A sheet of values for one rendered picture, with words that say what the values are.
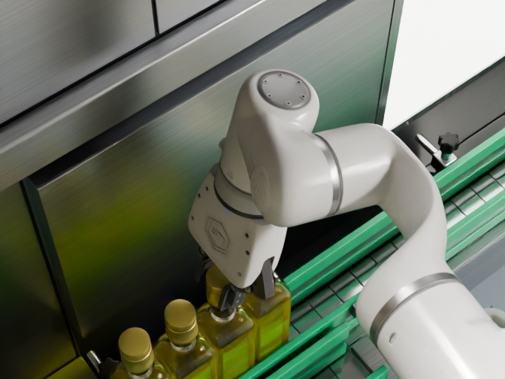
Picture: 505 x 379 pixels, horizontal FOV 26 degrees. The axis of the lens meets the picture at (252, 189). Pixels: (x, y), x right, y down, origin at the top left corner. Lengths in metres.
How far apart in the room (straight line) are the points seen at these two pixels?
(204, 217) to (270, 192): 0.20
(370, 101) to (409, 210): 0.47
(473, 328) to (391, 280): 0.07
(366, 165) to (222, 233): 0.21
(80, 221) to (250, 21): 0.28
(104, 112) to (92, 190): 0.11
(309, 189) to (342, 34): 0.36
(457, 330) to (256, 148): 0.25
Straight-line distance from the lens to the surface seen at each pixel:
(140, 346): 1.17
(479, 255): 1.57
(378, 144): 0.96
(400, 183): 0.96
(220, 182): 1.05
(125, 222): 1.23
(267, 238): 1.06
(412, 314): 0.83
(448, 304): 0.83
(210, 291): 1.19
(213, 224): 1.10
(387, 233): 1.53
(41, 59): 1.01
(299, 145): 0.93
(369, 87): 1.38
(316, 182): 0.92
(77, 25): 1.00
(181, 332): 1.19
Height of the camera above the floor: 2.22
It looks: 57 degrees down
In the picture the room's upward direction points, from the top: straight up
